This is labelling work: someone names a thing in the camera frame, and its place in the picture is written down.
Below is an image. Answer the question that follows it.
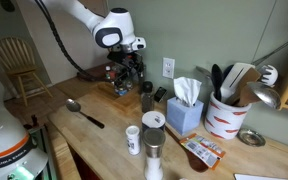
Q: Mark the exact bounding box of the wooden organizer box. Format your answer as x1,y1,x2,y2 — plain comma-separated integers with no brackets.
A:
77,63,141,111

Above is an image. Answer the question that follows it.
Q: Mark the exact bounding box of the metal spoon black handle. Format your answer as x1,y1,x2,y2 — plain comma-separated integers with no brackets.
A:
65,98,106,130

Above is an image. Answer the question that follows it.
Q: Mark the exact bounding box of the white wall outlet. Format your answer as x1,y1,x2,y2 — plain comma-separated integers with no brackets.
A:
162,57,175,79

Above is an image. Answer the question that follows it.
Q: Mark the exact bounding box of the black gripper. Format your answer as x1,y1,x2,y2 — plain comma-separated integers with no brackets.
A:
107,51,144,74

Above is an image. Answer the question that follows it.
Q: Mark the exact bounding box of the wooden spoon on counter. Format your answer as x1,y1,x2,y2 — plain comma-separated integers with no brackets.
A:
165,127,208,173

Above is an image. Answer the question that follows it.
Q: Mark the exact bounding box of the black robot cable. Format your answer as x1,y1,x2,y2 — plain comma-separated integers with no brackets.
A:
33,0,98,81

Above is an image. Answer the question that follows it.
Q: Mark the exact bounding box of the small black device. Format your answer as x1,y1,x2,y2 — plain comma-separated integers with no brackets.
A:
154,87,167,102

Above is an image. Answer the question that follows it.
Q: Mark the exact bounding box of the small white shaker bottle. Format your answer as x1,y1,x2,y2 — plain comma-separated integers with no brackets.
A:
125,125,141,155

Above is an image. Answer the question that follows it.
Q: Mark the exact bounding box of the wooden chair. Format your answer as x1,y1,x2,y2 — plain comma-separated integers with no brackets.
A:
0,37,52,105

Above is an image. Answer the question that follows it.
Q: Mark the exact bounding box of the salt grinder metal top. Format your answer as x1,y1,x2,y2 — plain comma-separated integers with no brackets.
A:
143,128,166,180

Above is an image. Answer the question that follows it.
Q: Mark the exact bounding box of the metal ladle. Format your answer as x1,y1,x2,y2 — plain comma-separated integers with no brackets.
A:
237,82,281,109

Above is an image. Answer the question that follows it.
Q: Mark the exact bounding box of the dark canister white lid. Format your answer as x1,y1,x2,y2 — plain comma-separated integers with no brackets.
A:
142,111,166,131

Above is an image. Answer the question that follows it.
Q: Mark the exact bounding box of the blue tissue box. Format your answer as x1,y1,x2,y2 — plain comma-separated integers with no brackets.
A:
167,77,204,135

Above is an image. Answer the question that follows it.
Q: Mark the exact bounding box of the dark spice bottle black cap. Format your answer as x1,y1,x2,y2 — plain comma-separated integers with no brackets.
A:
141,81,154,113

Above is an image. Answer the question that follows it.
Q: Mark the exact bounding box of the white slotted spatula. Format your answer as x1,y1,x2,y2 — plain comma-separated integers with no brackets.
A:
220,63,254,102

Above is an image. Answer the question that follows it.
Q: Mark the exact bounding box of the white orange utensil crock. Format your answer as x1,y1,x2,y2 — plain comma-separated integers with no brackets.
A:
204,93,251,140

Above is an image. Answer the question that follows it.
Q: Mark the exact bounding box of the orange seasoning packet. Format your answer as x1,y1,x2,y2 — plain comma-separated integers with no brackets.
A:
180,133,226,170

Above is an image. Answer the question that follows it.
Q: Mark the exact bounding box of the small metal dish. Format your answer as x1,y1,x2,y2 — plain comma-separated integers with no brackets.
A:
237,128,266,147

